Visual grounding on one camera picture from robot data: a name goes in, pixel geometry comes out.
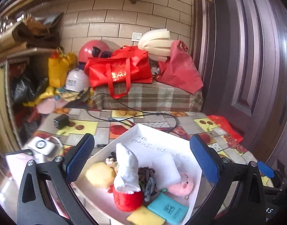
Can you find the pink plush toy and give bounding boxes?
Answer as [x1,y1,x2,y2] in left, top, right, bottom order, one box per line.
[167,173,194,198]

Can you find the yellow round plush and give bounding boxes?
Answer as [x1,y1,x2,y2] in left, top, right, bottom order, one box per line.
[86,162,116,188]

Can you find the teal tissue pack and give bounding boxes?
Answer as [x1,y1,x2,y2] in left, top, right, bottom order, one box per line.
[147,193,189,225]

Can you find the white plush cloth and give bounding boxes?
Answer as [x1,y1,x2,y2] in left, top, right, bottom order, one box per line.
[113,143,141,194]

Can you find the red plush base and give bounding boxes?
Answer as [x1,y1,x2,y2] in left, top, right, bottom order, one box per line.
[111,185,144,212]

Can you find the brown hair scrunchie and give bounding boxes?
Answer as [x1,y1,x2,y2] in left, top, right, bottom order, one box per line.
[138,167,158,202]

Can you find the yellow sponge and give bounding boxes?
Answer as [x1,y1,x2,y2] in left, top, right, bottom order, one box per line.
[127,206,166,225]

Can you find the smartphone with pink screen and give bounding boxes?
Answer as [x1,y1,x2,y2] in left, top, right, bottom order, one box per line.
[5,149,38,188]

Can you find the white power bank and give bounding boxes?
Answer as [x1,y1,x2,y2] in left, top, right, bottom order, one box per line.
[27,136,64,156]

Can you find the white cardboard box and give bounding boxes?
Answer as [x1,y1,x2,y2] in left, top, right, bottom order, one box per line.
[73,124,202,224]

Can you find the red plastic bag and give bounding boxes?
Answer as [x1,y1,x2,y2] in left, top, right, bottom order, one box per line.
[208,115,243,143]

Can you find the fruit pattern tablecloth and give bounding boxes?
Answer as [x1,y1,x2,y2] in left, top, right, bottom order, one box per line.
[0,107,275,225]

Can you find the black power adapter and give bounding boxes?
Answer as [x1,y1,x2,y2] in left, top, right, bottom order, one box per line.
[53,114,70,130]

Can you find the black plastic bag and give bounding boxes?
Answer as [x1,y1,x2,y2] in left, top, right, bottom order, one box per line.
[10,75,37,104]

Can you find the plaid covered bench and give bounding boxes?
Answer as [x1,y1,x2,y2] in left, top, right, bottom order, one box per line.
[91,80,203,112]

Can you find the white hard hat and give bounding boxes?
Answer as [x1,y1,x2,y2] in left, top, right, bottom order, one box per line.
[65,68,90,92]

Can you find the dark red cloth bag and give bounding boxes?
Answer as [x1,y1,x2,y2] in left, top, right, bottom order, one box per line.
[156,40,203,94]

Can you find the yellow shopping bag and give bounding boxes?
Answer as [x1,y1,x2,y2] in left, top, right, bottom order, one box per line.
[48,47,77,88]

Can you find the brown wooden door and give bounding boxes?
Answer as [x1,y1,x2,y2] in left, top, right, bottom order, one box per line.
[194,0,287,165]

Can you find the metal shelf rack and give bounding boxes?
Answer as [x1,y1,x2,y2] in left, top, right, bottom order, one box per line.
[0,13,63,155]

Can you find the red tote bag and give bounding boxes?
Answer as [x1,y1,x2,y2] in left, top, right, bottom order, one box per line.
[84,46,153,99]

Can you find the red helmet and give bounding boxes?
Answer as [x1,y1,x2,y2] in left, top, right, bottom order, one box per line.
[78,40,112,63]

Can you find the black cable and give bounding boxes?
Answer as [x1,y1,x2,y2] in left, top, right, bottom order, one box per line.
[85,92,180,134]

